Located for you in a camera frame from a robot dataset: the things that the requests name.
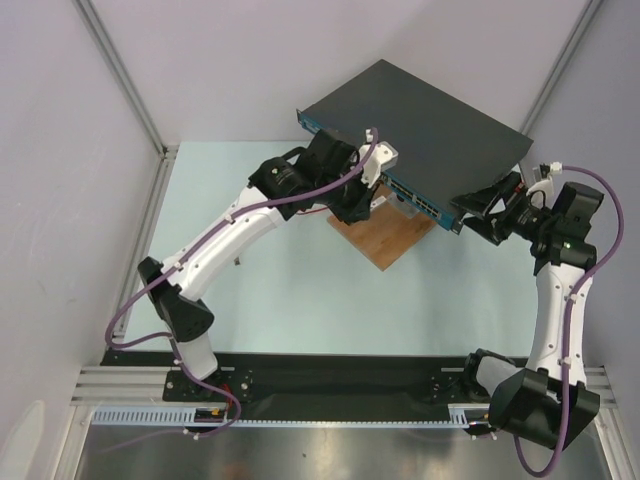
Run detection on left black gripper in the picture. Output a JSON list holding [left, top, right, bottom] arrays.
[[316, 161, 380, 227]]

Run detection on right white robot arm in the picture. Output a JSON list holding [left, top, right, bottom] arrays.
[[453, 173, 604, 449]]

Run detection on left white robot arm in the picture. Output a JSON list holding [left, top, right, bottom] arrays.
[[138, 129, 397, 400]]

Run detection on wooden board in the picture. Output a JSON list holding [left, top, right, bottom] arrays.
[[327, 185, 437, 271]]

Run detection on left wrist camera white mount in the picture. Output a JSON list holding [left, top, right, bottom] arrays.
[[358, 128, 399, 189]]

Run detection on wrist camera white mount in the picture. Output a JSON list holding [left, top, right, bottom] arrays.
[[527, 162, 563, 197], [358, 128, 399, 189]]

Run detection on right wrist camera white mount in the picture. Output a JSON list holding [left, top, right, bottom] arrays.
[[527, 162, 563, 197]]

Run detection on black network switch blue front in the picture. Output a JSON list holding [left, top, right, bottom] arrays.
[[297, 60, 533, 233]]

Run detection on slotted cable duct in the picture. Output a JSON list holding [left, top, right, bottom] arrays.
[[91, 403, 488, 430]]

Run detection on right aluminium frame post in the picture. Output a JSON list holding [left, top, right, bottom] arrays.
[[519, 0, 606, 135]]

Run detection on aluminium frame post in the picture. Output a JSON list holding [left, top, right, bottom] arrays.
[[519, 0, 606, 135], [72, 0, 177, 158]]

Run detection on left aluminium frame post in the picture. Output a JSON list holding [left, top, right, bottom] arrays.
[[72, 0, 177, 158]]

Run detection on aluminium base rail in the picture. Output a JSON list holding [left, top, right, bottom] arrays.
[[71, 366, 170, 406]]

